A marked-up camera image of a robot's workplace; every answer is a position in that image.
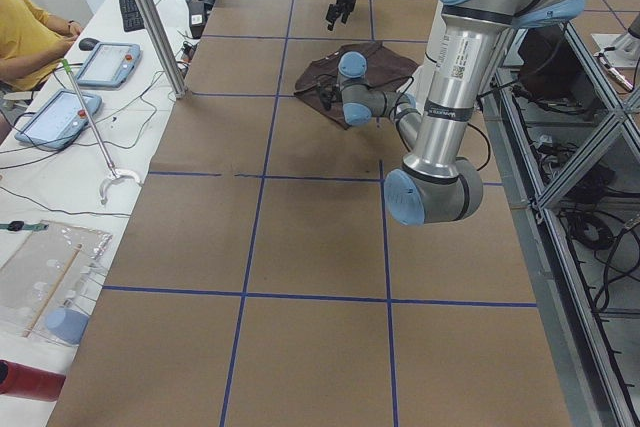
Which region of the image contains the green strap smartwatch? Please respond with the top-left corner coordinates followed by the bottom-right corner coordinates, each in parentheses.
top-left (0, 220), bottom-right (49, 232)

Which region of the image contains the blue plastic cup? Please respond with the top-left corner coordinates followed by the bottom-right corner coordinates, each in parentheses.
top-left (45, 307), bottom-right (90, 345)

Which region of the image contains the aluminium frame post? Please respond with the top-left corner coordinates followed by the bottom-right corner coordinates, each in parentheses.
top-left (135, 0), bottom-right (187, 99)

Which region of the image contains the reacher grabber stick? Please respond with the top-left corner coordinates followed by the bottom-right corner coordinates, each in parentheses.
top-left (61, 58), bottom-right (143, 205)

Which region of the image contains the black computer mouse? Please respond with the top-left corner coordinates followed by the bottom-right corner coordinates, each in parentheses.
top-left (78, 37), bottom-right (99, 51)

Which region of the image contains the red cylinder bottle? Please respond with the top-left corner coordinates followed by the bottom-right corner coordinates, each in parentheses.
top-left (1, 360), bottom-right (66, 402)

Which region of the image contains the dark brown t-shirt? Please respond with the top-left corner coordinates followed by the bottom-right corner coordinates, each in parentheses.
top-left (294, 41), bottom-right (418, 129)

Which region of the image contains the clear plastic bag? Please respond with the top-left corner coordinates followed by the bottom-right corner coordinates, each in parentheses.
top-left (1, 220), bottom-right (112, 346)

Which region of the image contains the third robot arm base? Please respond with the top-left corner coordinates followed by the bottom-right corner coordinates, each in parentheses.
top-left (591, 16), bottom-right (639, 69)

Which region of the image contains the lower blue teach pendant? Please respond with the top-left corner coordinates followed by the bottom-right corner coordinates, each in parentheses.
top-left (14, 89), bottom-right (88, 151)

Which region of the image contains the blue teach pendant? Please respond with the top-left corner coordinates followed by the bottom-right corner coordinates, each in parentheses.
top-left (14, 89), bottom-right (88, 151)
top-left (76, 42), bottom-right (141, 89)

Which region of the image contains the upper blue teach pendant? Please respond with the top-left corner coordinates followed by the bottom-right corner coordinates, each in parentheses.
top-left (76, 42), bottom-right (141, 89)

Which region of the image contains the black aluminium frame rack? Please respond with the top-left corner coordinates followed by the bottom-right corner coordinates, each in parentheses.
top-left (480, 24), bottom-right (639, 426)

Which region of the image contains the person in yellow shirt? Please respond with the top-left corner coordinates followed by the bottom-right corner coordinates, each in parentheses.
top-left (1, 0), bottom-right (83, 91)

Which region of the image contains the black keyboard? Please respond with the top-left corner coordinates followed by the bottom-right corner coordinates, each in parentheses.
top-left (119, 0), bottom-right (145, 32)

